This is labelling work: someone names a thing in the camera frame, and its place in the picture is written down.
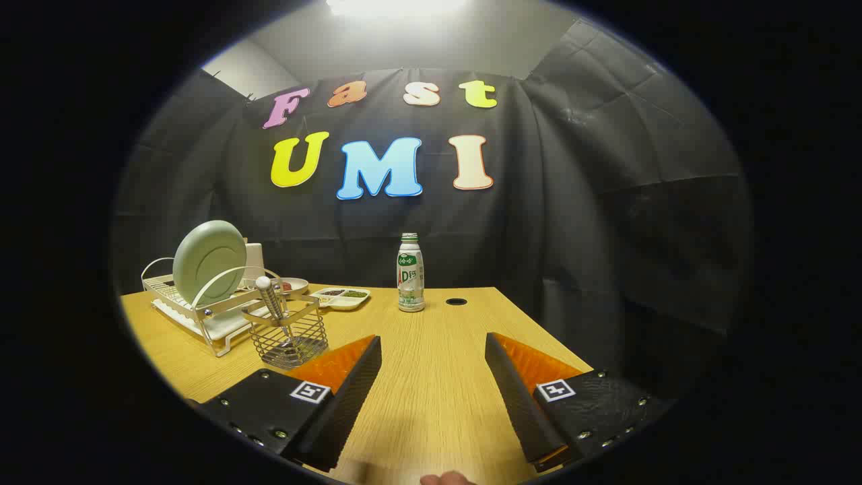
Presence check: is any ceiling light panel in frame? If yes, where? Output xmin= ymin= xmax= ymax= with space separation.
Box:
xmin=327 ymin=0 xmax=469 ymax=18

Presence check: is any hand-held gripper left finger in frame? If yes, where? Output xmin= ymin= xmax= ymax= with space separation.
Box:
xmin=185 ymin=335 xmax=383 ymax=474

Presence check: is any metal wire basket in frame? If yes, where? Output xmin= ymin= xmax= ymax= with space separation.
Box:
xmin=241 ymin=294 xmax=329 ymax=370

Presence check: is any white wire dish rack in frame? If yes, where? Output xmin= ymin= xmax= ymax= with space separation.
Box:
xmin=141 ymin=256 xmax=310 ymax=358

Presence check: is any white divided dish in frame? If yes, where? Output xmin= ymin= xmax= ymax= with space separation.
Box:
xmin=311 ymin=287 xmax=372 ymax=311

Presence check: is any pale green plate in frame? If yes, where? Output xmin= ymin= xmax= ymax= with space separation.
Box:
xmin=172 ymin=220 xmax=248 ymax=307

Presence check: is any white drink bottle green label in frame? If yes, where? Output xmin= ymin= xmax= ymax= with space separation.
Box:
xmin=397 ymin=233 xmax=426 ymax=313

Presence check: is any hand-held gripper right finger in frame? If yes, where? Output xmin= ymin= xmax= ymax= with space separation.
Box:
xmin=485 ymin=331 xmax=674 ymax=474

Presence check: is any black backdrop cloth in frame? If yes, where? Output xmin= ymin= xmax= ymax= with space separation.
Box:
xmin=111 ymin=17 xmax=755 ymax=405

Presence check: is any metal spoon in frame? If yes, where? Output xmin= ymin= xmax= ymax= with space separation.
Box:
xmin=255 ymin=276 xmax=297 ymax=351

